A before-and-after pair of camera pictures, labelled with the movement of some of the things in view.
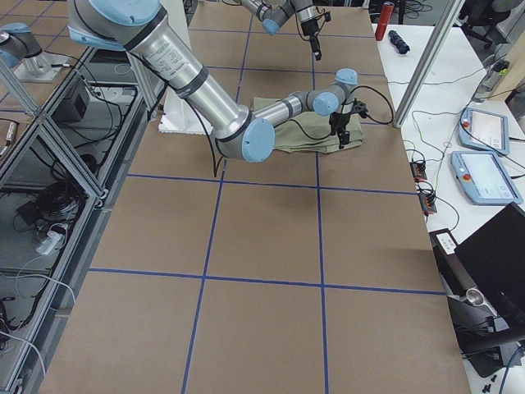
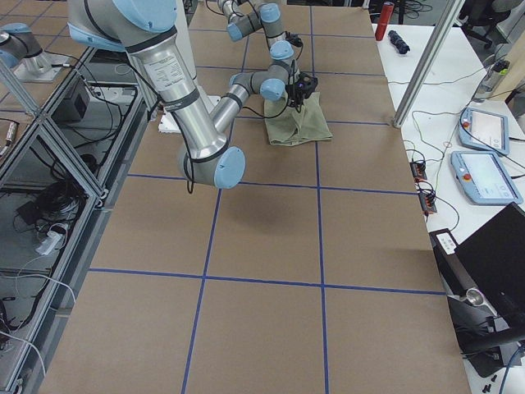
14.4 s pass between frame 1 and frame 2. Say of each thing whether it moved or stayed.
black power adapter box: stayed
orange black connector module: stayed
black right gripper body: moved
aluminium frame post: stayed
